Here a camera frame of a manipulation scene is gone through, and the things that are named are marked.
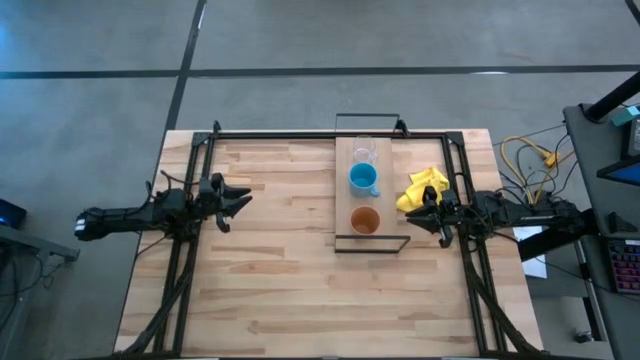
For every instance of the grey side desk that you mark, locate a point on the grey side desk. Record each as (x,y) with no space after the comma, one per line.
(595,200)

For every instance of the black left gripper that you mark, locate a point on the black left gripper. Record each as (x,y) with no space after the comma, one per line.
(212,200)

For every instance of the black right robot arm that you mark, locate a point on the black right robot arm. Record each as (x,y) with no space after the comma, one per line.
(525,215)

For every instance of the brown cup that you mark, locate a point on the brown cup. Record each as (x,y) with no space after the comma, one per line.
(365,220)

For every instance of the yellow cloth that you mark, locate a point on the yellow cloth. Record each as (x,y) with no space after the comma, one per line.
(417,185)

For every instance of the black diagonal pole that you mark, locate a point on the black diagonal pole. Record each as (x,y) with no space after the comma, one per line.
(615,97)

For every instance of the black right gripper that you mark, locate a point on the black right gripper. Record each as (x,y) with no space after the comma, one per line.
(442,210)

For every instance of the blue ceramic mug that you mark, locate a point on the blue ceramic mug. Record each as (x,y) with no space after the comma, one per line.
(362,177)

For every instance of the dark laptop screen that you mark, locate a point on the dark laptop screen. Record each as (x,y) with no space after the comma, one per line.
(622,172)

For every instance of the teal box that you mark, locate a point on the teal box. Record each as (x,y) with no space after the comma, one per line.
(625,116)

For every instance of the backlit keyboard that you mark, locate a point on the backlit keyboard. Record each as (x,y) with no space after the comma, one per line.
(625,265)

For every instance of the black metal table frame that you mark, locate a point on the black metal table frame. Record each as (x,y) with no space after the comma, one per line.
(182,300)

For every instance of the wooden shelf with metal ends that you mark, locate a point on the wooden shelf with metal ends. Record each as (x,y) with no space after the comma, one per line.
(342,200)

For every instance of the black device with blue light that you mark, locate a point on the black device with blue light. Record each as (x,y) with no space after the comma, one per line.
(11,214)

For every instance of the white paper sheet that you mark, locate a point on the white paper sheet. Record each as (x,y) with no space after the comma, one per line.
(536,267)

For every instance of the grey metal side table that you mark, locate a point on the grey metal side table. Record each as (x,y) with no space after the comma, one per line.
(30,245)

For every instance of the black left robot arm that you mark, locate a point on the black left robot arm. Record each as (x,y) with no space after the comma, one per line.
(130,217)

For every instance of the black crossbar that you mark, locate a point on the black crossbar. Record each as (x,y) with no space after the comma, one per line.
(555,242)

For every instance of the black triangular bracket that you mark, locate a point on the black triangular bracket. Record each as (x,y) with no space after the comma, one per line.
(620,224)

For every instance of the clear glass cup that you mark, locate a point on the clear glass cup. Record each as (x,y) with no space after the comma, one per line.
(365,149)

